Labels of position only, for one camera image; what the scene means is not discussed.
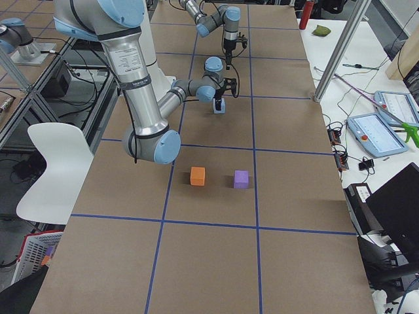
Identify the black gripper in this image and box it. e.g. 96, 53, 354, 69
223, 32, 246, 70
214, 78, 238, 111

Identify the light blue foam block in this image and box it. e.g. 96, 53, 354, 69
213, 98, 226, 114

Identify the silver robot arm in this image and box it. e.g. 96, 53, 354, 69
54, 1, 240, 164
179, 0, 247, 70

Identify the orange foam block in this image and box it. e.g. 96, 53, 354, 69
190, 166, 206, 186

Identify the purple foam block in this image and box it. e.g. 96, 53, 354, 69
233, 170, 249, 189

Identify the red bottle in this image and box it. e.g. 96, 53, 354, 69
299, 0, 315, 30

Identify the green bean bag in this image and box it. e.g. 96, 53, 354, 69
312, 25, 331, 37

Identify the orange circuit board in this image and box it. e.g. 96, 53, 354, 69
334, 152, 349, 172
327, 129, 341, 145

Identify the near blue teach pendant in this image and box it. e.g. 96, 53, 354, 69
347, 113, 408, 158

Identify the blue teach pendant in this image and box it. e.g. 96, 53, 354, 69
373, 91, 418, 127
347, 113, 408, 158

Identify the white plastic chair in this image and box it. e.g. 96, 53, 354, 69
16, 122, 94, 225

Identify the far blue teach pendant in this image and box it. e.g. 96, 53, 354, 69
373, 91, 418, 127

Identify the black laptop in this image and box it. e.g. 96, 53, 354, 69
367, 162, 418, 261

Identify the white perforated basket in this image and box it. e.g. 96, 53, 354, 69
11, 231, 63, 284

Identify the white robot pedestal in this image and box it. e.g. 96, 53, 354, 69
139, 1, 175, 101

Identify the aluminium frame post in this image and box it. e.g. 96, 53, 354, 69
313, 0, 371, 103

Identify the green handled grabber tool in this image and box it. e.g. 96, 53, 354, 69
334, 73, 418, 147

